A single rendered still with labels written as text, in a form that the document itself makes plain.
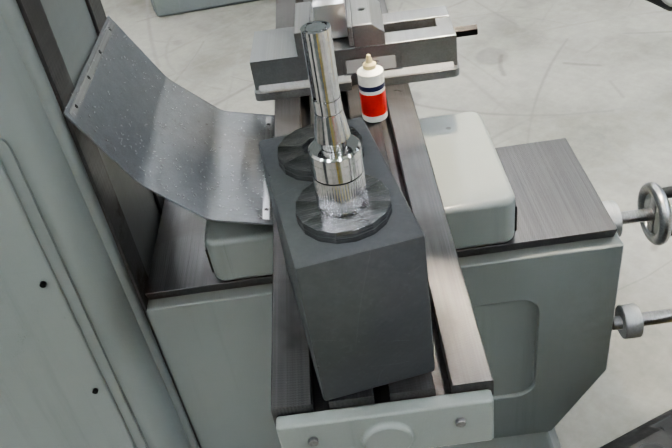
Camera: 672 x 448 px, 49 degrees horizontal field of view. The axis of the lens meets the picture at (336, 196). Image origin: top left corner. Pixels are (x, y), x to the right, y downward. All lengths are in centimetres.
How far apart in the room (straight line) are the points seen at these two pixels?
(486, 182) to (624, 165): 146
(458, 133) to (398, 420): 67
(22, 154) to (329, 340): 53
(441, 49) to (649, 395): 105
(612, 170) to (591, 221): 133
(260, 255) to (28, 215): 35
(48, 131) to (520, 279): 76
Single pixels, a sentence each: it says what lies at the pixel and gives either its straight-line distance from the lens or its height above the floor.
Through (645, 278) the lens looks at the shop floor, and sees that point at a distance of 223.
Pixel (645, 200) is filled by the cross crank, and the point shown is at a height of 61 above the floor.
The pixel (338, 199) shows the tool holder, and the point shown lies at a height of 112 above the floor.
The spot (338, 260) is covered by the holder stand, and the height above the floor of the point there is 109.
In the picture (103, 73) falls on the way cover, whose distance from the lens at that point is 119.
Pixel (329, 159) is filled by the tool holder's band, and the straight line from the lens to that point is 64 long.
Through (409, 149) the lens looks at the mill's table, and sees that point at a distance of 110.
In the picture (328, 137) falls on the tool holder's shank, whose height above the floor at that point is 118.
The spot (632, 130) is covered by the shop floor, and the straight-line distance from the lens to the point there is 281.
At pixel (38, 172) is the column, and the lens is 107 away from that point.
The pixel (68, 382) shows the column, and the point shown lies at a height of 61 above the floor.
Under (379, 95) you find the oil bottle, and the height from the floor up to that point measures 95.
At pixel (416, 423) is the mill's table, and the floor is 87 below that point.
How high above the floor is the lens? 152
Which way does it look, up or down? 37 degrees down
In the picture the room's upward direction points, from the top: 9 degrees counter-clockwise
